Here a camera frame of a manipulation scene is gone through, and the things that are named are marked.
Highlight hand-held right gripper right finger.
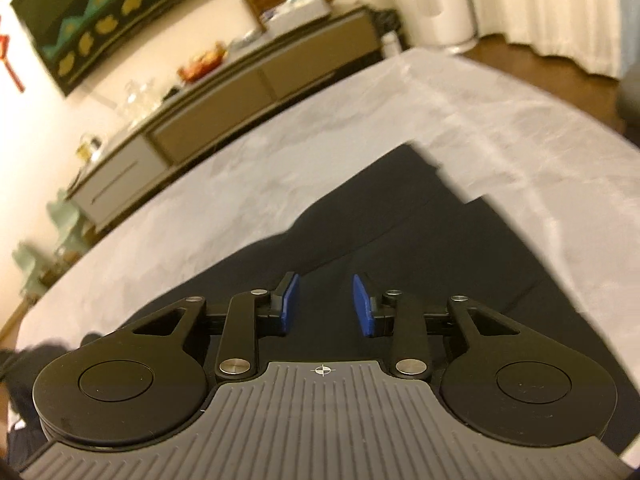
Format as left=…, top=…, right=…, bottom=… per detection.
left=352, top=274, right=523, bottom=380

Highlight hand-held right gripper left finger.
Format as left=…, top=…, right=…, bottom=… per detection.
left=131, top=272, right=301, bottom=382

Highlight black pants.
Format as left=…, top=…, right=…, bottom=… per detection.
left=80, top=142, right=631, bottom=461

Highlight long grey sideboard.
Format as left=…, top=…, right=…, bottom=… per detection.
left=65, top=5, right=383, bottom=233

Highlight green child chair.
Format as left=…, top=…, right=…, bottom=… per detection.
left=47, top=195, right=96, bottom=256
left=12, top=242, right=61, bottom=301

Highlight clear glass cup set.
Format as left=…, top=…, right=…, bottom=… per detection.
left=117, top=79, right=163, bottom=121

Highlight yellow-green cup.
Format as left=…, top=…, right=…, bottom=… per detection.
left=75, top=132, right=103, bottom=161

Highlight red fruit bowl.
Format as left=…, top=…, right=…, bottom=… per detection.
left=177, top=42, right=228, bottom=83

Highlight grey plate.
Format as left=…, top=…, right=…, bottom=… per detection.
left=227, top=27, right=263, bottom=51

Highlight dark bag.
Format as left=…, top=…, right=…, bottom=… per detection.
left=372, top=7, right=403, bottom=41

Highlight white storage box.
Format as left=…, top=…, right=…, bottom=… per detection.
left=260, top=0, right=333, bottom=31

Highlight white standing air conditioner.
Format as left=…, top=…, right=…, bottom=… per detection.
left=405, top=0, right=481, bottom=53

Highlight cream curtain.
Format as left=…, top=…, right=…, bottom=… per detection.
left=465, top=0, right=640, bottom=78

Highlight red hanging ornament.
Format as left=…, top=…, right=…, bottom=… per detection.
left=0, top=15, right=26, bottom=93

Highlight dark framed wall painting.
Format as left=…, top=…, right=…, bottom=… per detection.
left=10, top=0, right=273, bottom=97

